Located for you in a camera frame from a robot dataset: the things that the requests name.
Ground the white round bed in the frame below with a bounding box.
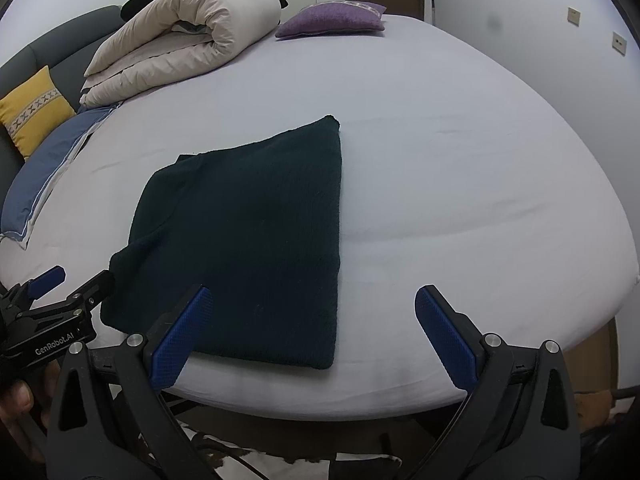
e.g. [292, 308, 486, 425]
[0, 10, 640, 433]

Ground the blue pillow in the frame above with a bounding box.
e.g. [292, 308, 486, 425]
[0, 102, 124, 251]

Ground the yellow patterned cushion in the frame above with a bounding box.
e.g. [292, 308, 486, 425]
[0, 65, 77, 162]

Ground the dark green sweater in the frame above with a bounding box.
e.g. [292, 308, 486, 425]
[100, 115, 344, 371]

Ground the grey upholstered headboard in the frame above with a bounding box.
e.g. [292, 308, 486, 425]
[0, 6, 124, 173]

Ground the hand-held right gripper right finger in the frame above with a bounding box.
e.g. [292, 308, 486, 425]
[414, 284, 583, 480]

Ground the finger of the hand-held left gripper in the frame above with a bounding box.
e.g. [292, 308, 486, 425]
[66, 269, 116, 313]
[14, 265, 67, 307]

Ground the person's left hand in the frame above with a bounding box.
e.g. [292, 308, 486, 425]
[0, 360, 62, 442]

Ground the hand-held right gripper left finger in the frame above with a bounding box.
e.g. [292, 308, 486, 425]
[44, 284, 215, 480]

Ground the folded beige duvet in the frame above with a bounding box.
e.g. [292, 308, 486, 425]
[79, 0, 282, 109]

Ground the purple pillow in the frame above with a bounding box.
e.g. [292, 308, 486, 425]
[275, 1, 389, 39]

